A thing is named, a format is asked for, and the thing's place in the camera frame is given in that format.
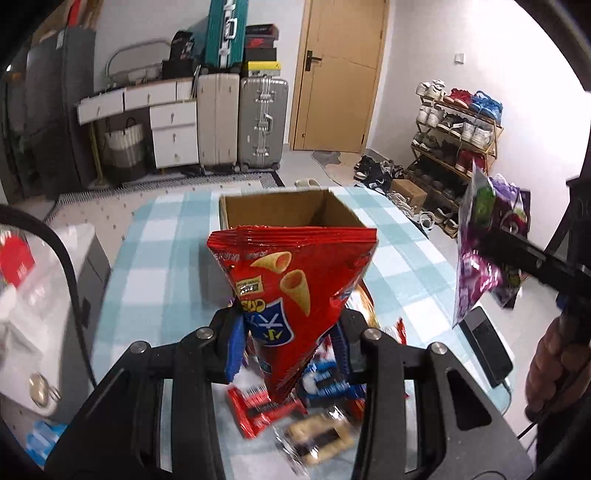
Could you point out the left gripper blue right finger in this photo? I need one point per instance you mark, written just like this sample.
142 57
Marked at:
343 349

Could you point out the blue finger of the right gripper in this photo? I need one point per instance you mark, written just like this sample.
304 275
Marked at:
504 248

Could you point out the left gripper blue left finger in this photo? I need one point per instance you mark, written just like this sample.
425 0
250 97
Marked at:
234 345

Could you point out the blue Oreo pack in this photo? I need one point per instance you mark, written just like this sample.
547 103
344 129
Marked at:
322 382

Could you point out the noodle snack bag back side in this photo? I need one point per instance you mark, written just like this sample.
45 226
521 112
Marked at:
361 301

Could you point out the purple grape candy bag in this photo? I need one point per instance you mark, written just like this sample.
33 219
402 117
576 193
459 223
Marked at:
490 204

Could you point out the small red black snack pack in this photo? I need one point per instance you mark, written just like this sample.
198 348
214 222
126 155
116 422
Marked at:
254 411

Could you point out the red cone chips bag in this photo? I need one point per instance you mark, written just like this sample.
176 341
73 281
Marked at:
284 346

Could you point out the clear-wrapped biscuit sandwich pack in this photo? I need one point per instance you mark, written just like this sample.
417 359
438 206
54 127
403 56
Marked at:
316 439

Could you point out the red Oreo pack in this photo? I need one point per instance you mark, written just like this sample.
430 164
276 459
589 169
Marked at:
401 331

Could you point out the person's right hand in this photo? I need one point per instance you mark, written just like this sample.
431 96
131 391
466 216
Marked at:
553 358

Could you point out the black smartphone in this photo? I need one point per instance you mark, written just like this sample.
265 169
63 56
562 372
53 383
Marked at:
487 345

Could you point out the teal checkered tablecloth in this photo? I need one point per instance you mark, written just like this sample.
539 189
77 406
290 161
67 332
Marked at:
165 283

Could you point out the small cardboard box on floor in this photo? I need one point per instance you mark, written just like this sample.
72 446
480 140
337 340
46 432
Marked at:
414 195

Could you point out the shoe rack with shoes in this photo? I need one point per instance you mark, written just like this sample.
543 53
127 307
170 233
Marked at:
457 131

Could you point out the brown SF cardboard box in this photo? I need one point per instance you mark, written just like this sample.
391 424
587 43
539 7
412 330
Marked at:
303 249

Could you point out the beige slipper far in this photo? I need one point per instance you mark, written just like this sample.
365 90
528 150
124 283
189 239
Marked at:
307 183

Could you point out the door mat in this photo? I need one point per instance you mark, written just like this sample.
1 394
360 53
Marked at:
339 166

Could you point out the white side table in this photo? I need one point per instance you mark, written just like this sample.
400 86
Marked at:
37 323

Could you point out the small metal earbud case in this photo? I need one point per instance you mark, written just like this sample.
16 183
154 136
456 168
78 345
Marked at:
41 392

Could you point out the woven laundry basket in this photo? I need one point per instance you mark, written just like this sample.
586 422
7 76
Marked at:
125 160

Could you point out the red pouch on side table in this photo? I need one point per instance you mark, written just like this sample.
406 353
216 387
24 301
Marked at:
16 261

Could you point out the silver suitcase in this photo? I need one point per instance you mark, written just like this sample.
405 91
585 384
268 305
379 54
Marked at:
262 114

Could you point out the white drawer desk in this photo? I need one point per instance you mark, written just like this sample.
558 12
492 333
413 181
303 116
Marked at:
166 110

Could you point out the beige suitcase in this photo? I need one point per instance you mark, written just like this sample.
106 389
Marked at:
217 121

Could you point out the black refrigerator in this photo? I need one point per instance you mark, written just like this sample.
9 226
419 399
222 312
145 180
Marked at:
60 73

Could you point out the wooden door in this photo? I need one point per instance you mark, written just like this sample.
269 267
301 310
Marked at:
339 66

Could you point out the stacked shoe boxes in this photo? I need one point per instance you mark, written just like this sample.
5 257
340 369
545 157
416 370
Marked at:
260 53

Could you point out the oval mirror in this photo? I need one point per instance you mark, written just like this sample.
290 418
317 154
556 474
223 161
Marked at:
137 63

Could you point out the teal suitcase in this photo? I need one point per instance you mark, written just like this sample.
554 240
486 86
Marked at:
225 34

